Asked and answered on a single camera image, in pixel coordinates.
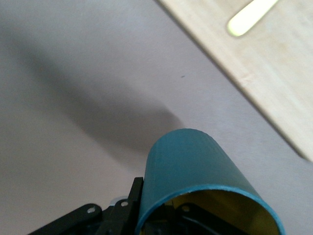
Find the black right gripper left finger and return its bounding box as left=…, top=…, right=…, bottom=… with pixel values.
left=24, top=177, right=144, bottom=235

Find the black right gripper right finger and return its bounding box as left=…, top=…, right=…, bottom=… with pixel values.
left=144, top=203, right=245, bottom=235

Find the teal mug yellow inside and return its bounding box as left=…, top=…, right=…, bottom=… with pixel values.
left=135, top=128, right=286, bottom=235

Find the brown table cover mat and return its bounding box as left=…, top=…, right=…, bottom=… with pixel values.
left=0, top=0, right=313, bottom=235

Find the yellow plastic fork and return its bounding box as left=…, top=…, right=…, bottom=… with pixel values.
left=226, top=0, right=281, bottom=38

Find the wooden cutting board metal handle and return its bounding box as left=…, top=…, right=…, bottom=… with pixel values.
left=156, top=0, right=313, bottom=163

